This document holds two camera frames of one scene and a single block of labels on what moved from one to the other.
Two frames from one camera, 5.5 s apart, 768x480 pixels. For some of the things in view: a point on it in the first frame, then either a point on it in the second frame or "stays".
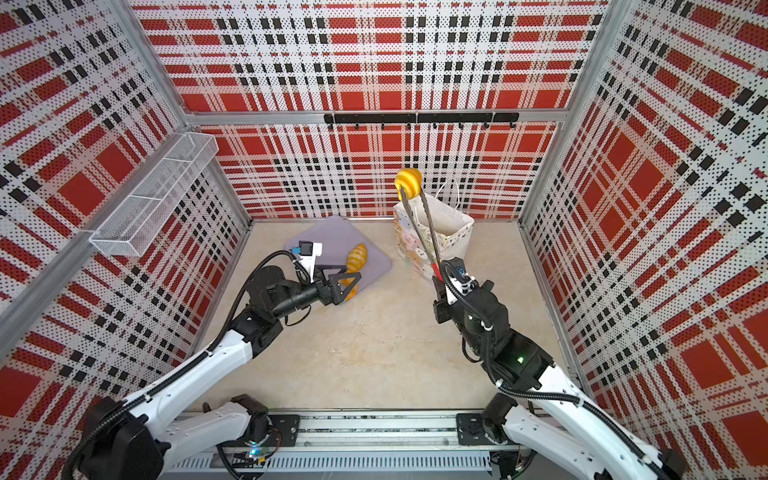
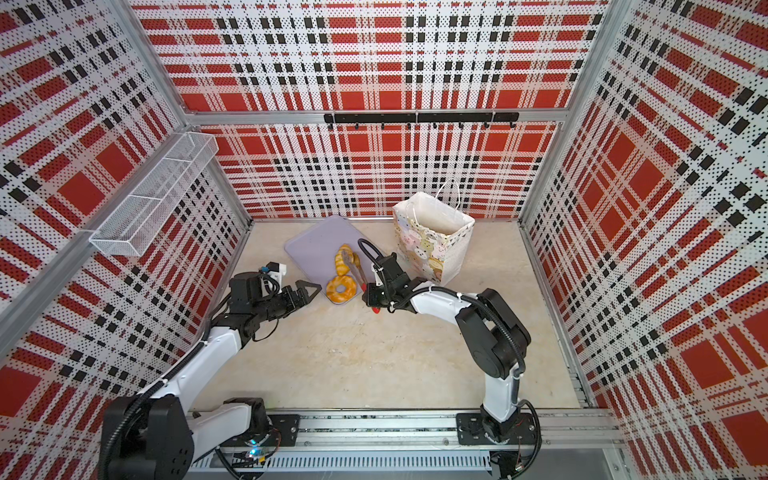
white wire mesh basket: [126, 232] stays
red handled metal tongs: [436, 265] -> [358, 273]
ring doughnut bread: [355, 289] stays
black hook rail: [483, 118] stays
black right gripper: [478, 292] -> [371, 291]
